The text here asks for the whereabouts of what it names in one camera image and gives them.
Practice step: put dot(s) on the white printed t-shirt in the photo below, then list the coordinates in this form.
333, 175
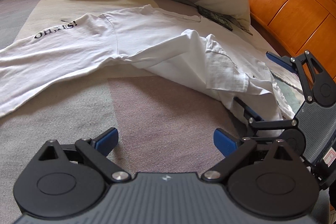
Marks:
189, 50

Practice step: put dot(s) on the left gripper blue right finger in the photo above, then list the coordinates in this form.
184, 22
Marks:
235, 152

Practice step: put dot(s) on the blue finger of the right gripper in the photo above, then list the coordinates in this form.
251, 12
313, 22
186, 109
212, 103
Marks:
285, 61
249, 114

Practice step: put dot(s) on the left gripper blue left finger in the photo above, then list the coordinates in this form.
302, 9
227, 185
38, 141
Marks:
95, 151

